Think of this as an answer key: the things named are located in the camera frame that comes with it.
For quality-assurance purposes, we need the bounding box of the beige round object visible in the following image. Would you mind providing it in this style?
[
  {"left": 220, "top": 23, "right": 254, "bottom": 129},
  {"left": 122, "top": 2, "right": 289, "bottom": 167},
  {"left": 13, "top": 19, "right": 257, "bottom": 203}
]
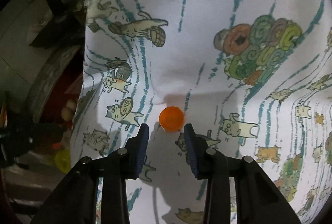
[{"left": 61, "top": 100, "right": 77, "bottom": 121}]

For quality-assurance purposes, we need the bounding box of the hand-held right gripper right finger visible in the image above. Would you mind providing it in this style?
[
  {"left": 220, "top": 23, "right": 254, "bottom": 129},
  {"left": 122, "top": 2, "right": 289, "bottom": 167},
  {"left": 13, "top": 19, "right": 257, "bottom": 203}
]
[{"left": 184, "top": 124, "right": 303, "bottom": 224}]

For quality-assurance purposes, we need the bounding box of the cat-printed white cloth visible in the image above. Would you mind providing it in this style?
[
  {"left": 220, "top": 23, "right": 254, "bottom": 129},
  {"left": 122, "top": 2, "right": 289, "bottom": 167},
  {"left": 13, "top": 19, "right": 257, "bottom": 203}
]
[{"left": 70, "top": 0, "right": 332, "bottom": 224}]

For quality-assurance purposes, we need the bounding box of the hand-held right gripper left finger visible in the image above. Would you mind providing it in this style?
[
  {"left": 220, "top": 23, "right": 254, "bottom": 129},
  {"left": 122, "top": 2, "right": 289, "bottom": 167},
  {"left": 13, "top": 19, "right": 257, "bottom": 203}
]
[{"left": 31, "top": 123, "right": 150, "bottom": 224}]

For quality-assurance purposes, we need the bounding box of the orange ball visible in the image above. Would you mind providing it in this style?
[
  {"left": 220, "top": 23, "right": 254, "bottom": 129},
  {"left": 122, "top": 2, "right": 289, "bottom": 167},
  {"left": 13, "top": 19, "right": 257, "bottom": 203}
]
[{"left": 159, "top": 106, "right": 185, "bottom": 133}]

